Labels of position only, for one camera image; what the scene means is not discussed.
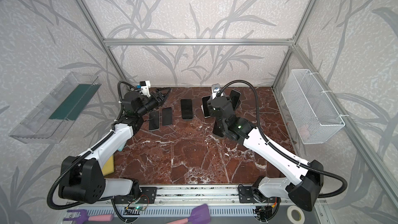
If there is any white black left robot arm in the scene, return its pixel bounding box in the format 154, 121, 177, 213
47, 86, 171, 209

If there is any black phone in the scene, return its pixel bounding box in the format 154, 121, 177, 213
212, 120, 224, 139
162, 107, 173, 126
148, 111, 160, 131
230, 90, 241, 111
201, 95, 211, 118
180, 99, 193, 120

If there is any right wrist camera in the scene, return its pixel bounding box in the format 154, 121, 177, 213
211, 84, 221, 100

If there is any black phone on white stand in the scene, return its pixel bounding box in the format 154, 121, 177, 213
201, 95, 211, 118

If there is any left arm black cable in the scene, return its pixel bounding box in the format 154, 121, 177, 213
46, 80, 137, 211

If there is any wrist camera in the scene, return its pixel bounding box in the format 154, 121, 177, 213
137, 80, 151, 97
211, 84, 221, 100

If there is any white tape roll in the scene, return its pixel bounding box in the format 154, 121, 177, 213
286, 205, 305, 224

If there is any yellow sponge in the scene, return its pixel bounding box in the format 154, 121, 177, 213
102, 155, 115, 176

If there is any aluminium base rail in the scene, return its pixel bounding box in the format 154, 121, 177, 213
76, 184, 334, 224

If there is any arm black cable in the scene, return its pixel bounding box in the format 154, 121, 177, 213
217, 80, 348, 199
46, 80, 137, 211

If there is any white wire mesh basket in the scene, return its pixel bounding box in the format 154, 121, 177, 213
282, 69, 345, 145

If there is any clear plastic wall bin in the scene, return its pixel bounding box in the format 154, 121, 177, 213
9, 72, 101, 144

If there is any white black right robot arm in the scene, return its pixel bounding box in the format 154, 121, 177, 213
202, 84, 323, 212

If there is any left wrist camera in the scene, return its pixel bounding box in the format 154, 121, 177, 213
137, 80, 151, 97

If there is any purple pink garden fork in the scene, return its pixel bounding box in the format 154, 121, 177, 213
63, 209, 114, 224

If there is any purple pink spatula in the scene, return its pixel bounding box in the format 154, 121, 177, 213
167, 204, 211, 224

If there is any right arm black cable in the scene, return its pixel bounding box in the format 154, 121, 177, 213
217, 80, 348, 199

